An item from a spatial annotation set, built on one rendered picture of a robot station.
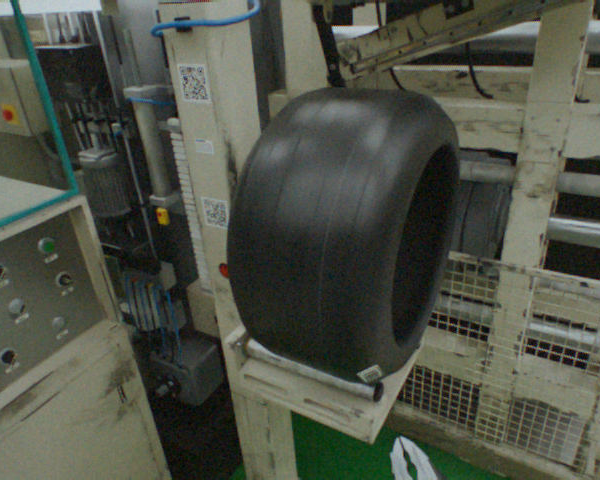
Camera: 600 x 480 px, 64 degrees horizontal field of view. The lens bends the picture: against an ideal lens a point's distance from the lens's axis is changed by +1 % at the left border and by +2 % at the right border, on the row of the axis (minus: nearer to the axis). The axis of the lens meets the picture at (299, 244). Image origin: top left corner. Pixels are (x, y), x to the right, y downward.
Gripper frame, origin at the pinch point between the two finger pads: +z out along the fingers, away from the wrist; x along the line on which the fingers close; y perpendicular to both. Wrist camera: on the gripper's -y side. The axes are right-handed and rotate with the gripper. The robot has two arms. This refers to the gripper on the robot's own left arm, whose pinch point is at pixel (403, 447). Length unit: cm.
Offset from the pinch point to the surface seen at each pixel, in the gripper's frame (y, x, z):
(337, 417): -18.0, 12.3, 21.0
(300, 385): -12.3, 17.5, 28.5
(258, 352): -6.4, 24.2, 37.6
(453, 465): -117, -8, 46
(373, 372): 3.2, -0.2, 13.1
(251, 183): 38, 5, 33
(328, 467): -102, 36, 56
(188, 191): 27, 24, 63
